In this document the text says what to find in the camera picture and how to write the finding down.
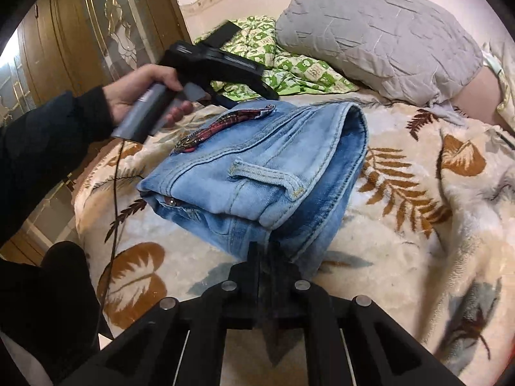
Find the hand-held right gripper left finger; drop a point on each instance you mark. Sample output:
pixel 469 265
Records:
pixel 252 289

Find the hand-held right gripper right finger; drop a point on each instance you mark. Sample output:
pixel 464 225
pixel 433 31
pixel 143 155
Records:
pixel 274 289

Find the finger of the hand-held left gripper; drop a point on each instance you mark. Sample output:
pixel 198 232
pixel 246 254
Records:
pixel 223 32

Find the blue denim pants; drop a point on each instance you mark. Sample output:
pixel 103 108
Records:
pixel 261 157

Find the person's left forearm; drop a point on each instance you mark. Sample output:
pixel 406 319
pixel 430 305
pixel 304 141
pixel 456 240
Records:
pixel 44 148

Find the person's left hand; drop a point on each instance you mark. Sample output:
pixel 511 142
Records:
pixel 136 84

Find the green checkered quilt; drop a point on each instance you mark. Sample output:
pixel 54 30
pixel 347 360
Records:
pixel 293 72

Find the brown wooden wardrobe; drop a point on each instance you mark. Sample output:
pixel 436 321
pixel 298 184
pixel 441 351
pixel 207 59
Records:
pixel 80 28

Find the grey textured pillow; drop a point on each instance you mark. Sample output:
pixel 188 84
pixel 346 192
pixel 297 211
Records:
pixel 374 36

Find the beige leaf-print blanket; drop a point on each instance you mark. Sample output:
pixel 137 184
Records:
pixel 422 229

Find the person's dark clothing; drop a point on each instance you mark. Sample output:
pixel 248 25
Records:
pixel 44 309

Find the pink pillow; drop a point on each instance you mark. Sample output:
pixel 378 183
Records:
pixel 478 96

